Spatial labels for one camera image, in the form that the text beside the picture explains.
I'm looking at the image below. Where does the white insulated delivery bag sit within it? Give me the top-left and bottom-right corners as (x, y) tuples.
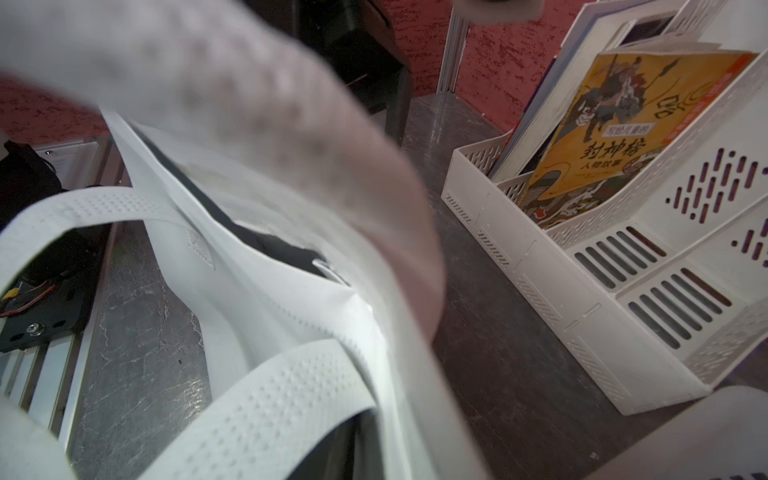
(0, 0), (547, 480)

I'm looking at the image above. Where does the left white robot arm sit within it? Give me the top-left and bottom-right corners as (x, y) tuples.
(246, 0), (413, 144)

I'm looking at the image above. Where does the white plastic file organizer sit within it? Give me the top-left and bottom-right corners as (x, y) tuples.
(442, 1), (767, 415)

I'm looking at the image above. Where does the yellow story book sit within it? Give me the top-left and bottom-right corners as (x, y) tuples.
(517, 47), (758, 229)

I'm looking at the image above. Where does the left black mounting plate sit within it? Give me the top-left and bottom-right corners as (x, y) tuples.
(1, 224), (112, 353)

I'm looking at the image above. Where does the white perforated plastic basket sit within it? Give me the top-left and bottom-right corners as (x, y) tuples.
(589, 386), (767, 479)

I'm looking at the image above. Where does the left aluminium corner post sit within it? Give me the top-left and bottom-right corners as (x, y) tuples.
(437, 9), (469, 93)

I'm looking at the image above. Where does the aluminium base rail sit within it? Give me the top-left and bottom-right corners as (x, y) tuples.
(1, 137), (124, 451)

